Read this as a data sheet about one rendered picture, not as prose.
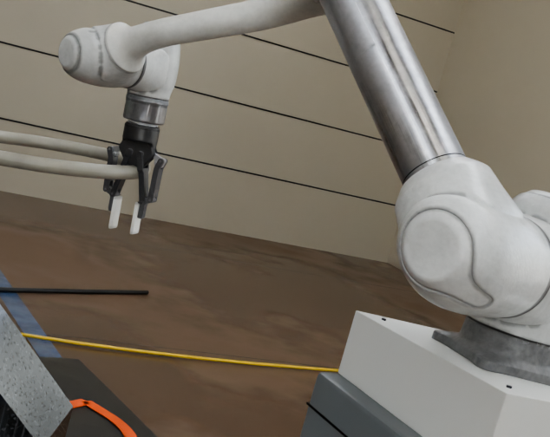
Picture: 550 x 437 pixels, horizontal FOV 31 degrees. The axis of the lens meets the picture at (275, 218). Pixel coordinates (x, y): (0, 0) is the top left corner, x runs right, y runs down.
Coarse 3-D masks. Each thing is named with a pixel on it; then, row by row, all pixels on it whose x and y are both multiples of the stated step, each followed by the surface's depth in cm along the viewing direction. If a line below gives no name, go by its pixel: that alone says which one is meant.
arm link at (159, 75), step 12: (168, 48) 207; (156, 60) 205; (168, 60) 207; (144, 72) 203; (156, 72) 205; (168, 72) 208; (144, 84) 205; (156, 84) 207; (168, 84) 209; (144, 96) 208; (156, 96) 209; (168, 96) 211
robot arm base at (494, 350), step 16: (432, 336) 162; (448, 336) 159; (464, 336) 155; (480, 336) 152; (496, 336) 150; (512, 336) 150; (464, 352) 153; (480, 352) 150; (496, 352) 150; (512, 352) 149; (528, 352) 149; (544, 352) 150; (480, 368) 147; (496, 368) 147; (512, 368) 148; (528, 368) 149; (544, 368) 150; (544, 384) 150
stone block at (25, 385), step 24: (0, 312) 162; (0, 336) 161; (0, 360) 160; (24, 360) 165; (0, 384) 158; (24, 384) 164; (48, 384) 170; (0, 408) 158; (24, 408) 162; (48, 408) 168; (72, 408) 175; (0, 432) 159; (24, 432) 162; (48, 432) 166
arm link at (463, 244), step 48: (336, 0) 156; (384, 0) 156; (384, 48) 151; (384, 96) 148; (432, 96) 148; (384, 144) 150; (432, 144) 143; (432, 192) 137; (480, 192) 136; (432, 240) 132; (480, 240) 130; (528, 240) 137; (432, 288) 133; (480, 288) 132; (528, 288) 138
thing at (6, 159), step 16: (16, 144) 241; (32, 144) 242; (48, 144) 242; (64, 144) 243; (80, 144) 243; (0, 160) 197; (16, 160) 197; (32, 160) 197; (48, 160) 198; (64, 160) 200; (80, 176) 202; (96, 176) 204; (112, 176) 206; (128, 176) 211
